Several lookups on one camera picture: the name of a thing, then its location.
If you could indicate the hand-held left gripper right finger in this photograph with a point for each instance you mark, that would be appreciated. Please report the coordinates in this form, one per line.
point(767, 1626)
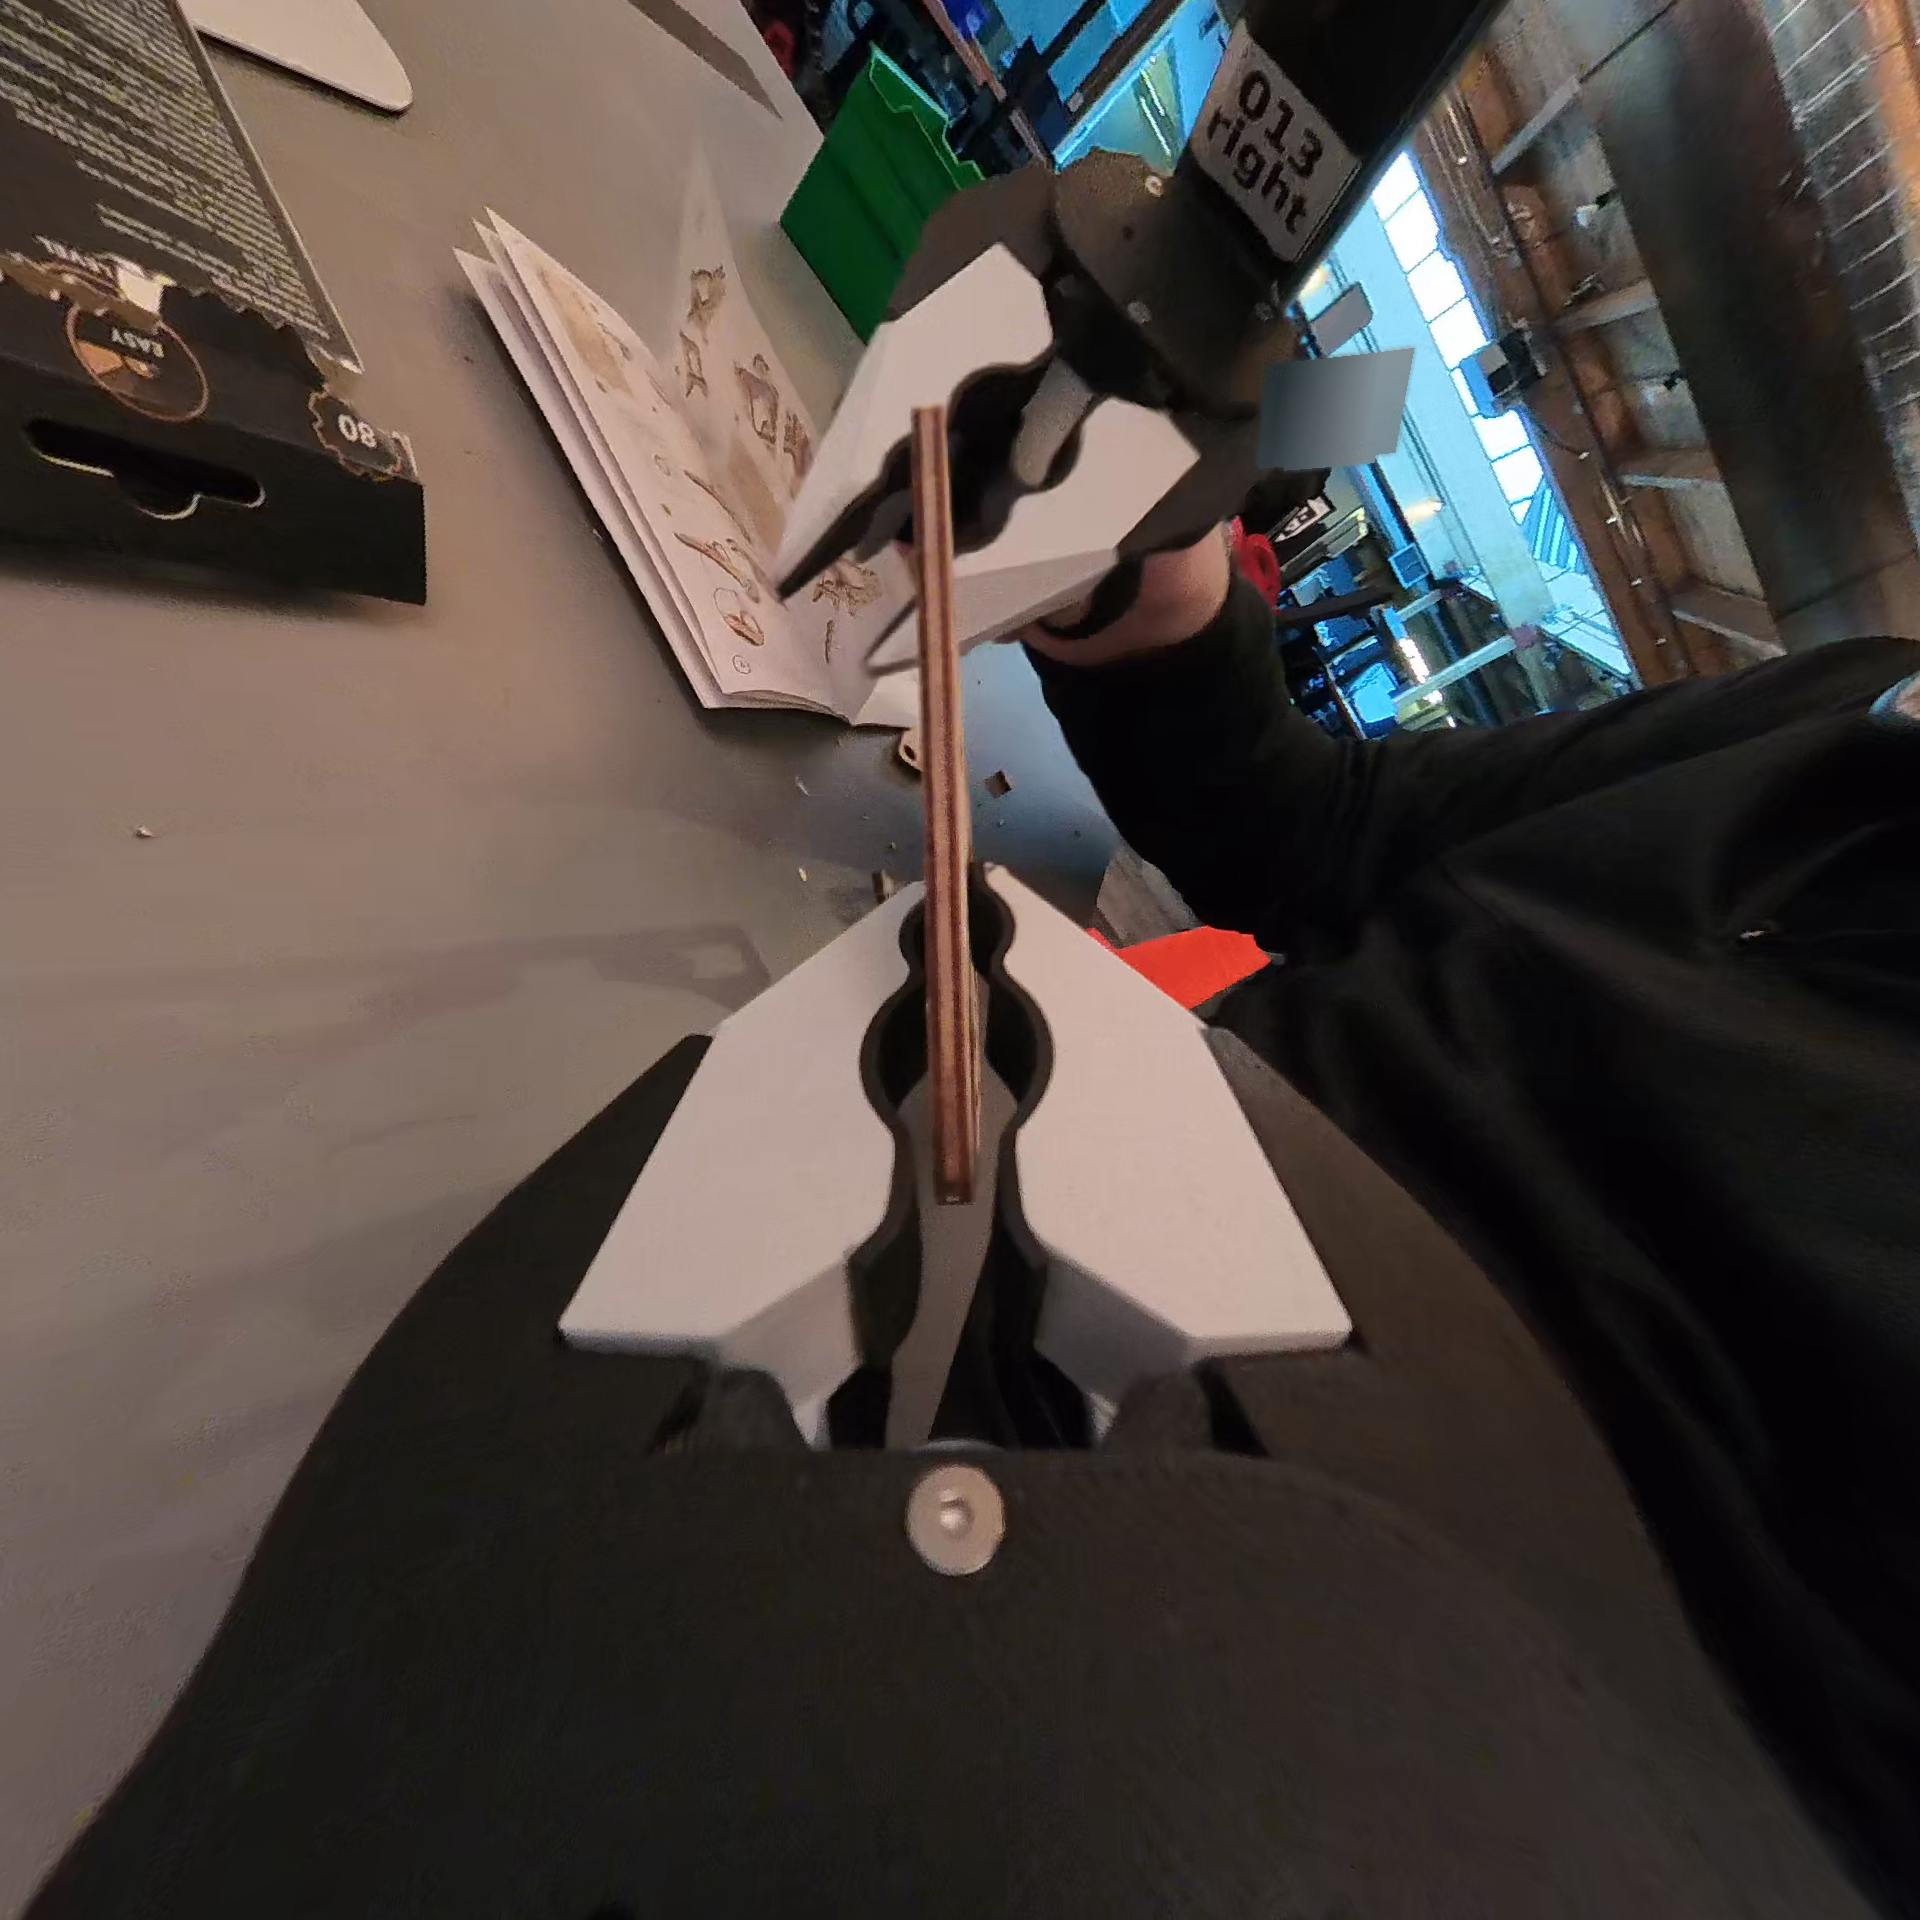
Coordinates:
point(1154, 1171)

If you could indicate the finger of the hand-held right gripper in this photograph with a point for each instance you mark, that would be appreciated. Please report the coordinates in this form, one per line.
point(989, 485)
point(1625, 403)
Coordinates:
point(1096, 509)
point(902, 376)

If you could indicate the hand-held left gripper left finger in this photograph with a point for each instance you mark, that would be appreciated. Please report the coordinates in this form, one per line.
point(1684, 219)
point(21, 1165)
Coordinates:
point(720, 1184)

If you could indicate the laser-cut plywood parts sheet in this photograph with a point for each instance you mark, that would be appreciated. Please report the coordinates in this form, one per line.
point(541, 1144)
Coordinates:
point(944, 825)

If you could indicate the person's right hand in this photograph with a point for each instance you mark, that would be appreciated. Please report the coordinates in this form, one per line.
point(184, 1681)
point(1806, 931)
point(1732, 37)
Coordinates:
point(1200, 586)

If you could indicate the red fabric chair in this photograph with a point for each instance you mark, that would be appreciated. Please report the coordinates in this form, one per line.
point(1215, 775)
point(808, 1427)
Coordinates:
point(1253, 556)

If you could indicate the green plastic bin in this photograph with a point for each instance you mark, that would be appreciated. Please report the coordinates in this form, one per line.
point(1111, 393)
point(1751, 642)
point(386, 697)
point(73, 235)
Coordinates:
point(870, 181)

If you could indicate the orange flat object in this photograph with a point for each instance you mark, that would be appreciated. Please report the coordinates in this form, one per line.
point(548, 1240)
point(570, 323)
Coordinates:
point(1185, 968)

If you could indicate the white instruction booklet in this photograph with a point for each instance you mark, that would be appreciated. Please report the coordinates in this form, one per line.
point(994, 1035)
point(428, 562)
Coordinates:
point(599, 420)

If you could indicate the person's black clothing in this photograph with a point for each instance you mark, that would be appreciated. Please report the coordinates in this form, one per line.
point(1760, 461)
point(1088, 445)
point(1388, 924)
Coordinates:
point(1650, 1125)

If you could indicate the white metal stand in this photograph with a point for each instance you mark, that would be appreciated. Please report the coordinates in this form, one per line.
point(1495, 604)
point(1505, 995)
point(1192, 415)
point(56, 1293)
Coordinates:
point(301, 43)

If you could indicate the black cardboard kit box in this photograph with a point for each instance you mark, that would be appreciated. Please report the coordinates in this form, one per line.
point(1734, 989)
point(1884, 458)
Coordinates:
point(150, 225)

